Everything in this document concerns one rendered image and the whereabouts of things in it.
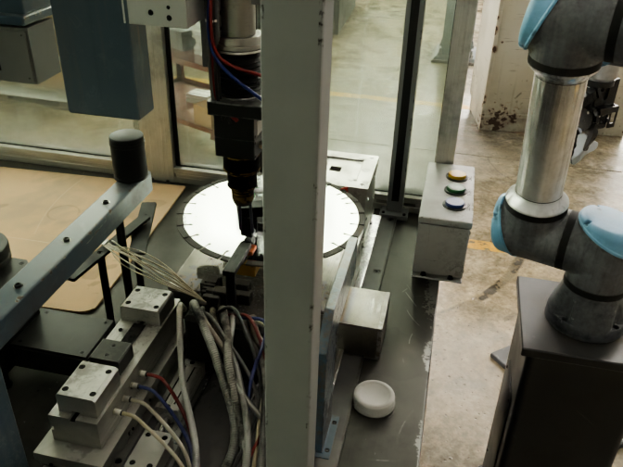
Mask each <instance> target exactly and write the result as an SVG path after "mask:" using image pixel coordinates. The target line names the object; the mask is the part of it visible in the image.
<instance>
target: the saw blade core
mask: <svg viewBox="0 0 623 467"><path fill-rule="evenodd" d="M257 182H258V185H257V187H256V188H260V189H262V175H258V176H257ZM216 187H217V188H216ZM344 197H347V196H345V195H344V194H342V193H341V192H340V191H338V190H337V189H335V188H333V187H331V186H328V185H327V186H326V193H325V215H324V252H327V251H329V250H331V249H333V248H335V247H337V246H339V245H341V244H343V243H344V242H345V241H346V240H348V239H349V237H351V236H352V234H353V233H354V232H355V230H356V228H357V226H358V222H359V214H358V210H357V209H356V207H355V205H354V204H353V202H352V201H351V200H350V199H349V198H347V199H343V200H342V199H341V198H344ZM194 204H195V205H194ZM189 214H191V215H189ZM183 223H184V227H185V229H186V231H187V232H188V234H189V235H190V237H192V238H193V239H194V240H195V241H196V242H198V243H199V244H201V245H202V246H203V247H205V248H207V249H209V250H212V251H214V252H216V253H219V254H222V256H228V257H232V255H233V253H234V252H235V249H236V248H237V246H238V245H239V243H240V242H245V243H251V244H252V245H256V246H257V249H256V250H255V252H254V254H253V256H249V255H247V256H246V259H248V260H254V261H263V228H261V227H258V232H257V233H255V234H254V235H253V237H252V238H248V237H245V236H243V235H241V230H239V221H238V216H237V211H236V205H235V204H234V202H233V199H232V190H231V189H229V188H228V186H227V181H226V182H223V183H218V184H215V185H214V186H212V187H210V188H208V189H206V190H204V191H202V192H201V193H199V194H198V195H196V196H195V197H194V198H193V199H192V200H191V201H190V202H189V203H188V204H187V206H186V208H185V210H184V215H183ZM333 244H334V245H333ZM225 252H227V253H226V254H225Z"/></svg>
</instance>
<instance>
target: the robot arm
mask: <svg viewBox="0 0 623 467"><path fill-rule="evenodd" d="M518 45H519V47H521V48H523V49H524V50H527V49H528V65H529V66H530V67H531V68H532V69H533V71H534V72H535V73H534V79H533V84H532V90H531V96H530V101H529V107H528V117H527V123H526V129H525V134H524V140H523V145H522V151H521V157H520V162H519V168H518V173H517V179H516V184H514V185H512V186H511V187H510V188H509V189H508V190H507V192H506V193H503V194H501V195H500V197H499V198H498V200H497V202H496V205H495V208H494V210H493V218H492V220H491V228H490V234H491V241H492V243H493V245H494V246H495V247H496V248H497V249H498V250H500V251H502V252H505V253H508V254H509V255H511V256H513V257H520V258H523V259H528V260H531V261H535V262H538V263H540V264H544V265H547V266H550V267H554V268H556V269H559V270H563V271H565V273H564V276H563V279H562V281H561V282H560V283H559V284H558V285H557V286H556V287H555V289H554V290H553V292H552V293H551V294H550V296H549V297H548V300H547V303H546V307H545V316H546V318H547V320H548V322H549V323H550V324H551V325H552V326H553V327H554V328H555V329H556V330H558V331H559V332H561V333H562V334H565V335H567V336H569V337H571V338H574V339H577V340H579V341H583V342H588V343H595V344H602V343H609V342H613V341H615V340H617V339H618V338H619V337H620V336H622V335H623V212H622V211H620V210H617V209H615V208H610V207H607V206H601V205H598V206H595V205H589V206H587V207H585V208H583V209H582V210H581V211H575V210H572V209H568V207H569V198H568V196H567V194H566V193H565V192H564V187H565V183H566V176H567V172H568V167H569V163H570V164H572V165H575V164H577V163H578V162H580V161H581V160H582V158H583V157H584V156H585V155H586V154H588V153H590V152H591V151H593V150H595V149H596V148H597V146H598V142H596V141H594V140H595V138H596V136H597V134H598V129H602V128H604V127H605V125H606V128H612V127H614V125H615V122H616V118H617V113H618V109H619V106H618V105H616V104H614V102H615V98H616V95H617V88H618V86H619V82H620V79H619V78H618V77H617V76H618V73H619V69H620V67H623V0H530V2H529V4H528V8H527V11H526V14H525V16H524V18H523V22H522V25H521V29H520V33H519V37H518ZM587 85H588V86H587ZM614 112H616V114H615V117H614V121H613V122H610V120H611V115H612V113H614ZM608 115H609V118H608ZM609 122H610V123H609ZM606 123H607V124H606ZM582 132H584V133H582Z"/></svg>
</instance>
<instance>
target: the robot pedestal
mask: <svg viewBox="0 0 623 467"><path fill-rule="evenodd" d="M559 283H560V282H555V281H548V280H542V279H536V278H529V277H523V276H517V279H516V295H517V309H518V315H517V319H516V323H515V330H514V334H513V338H512V342H511V346H510V350H509V354H508V358H507V362H506V366H505V370H504V374H503V379H502V385H501V390H500V394H499V397H498V401H497V406H496V410H495V413H494V417H493V422H492V426H491V429H490V433H489V441H488V444H487V448H486V453H485V457H484V460H483V464H482V465H480V466H478V467H612V465H613V462H614V460H615V457H616V454H617V451H618V449H619V446H620V443H621V441H622V438H623V335H622V336H620V337H619V338H618V339H617V340H615V341H613V342H609V343H602V344H595V343H588V342H583V341H579V340H577V339H574V338H571V337H569V336H567V335H565V334H562V333H561V332H559V331H558V330H556V329H555V328H554V327H553V326H552V325H551V324H550V323H549V322H548V320H547V318H546V316H545V307H546V303H547V300H548V297H549V296H550V294H551V293H552V292H553V290H554V289H555V287H556V286H557V285H558V284H559Z"/></svg>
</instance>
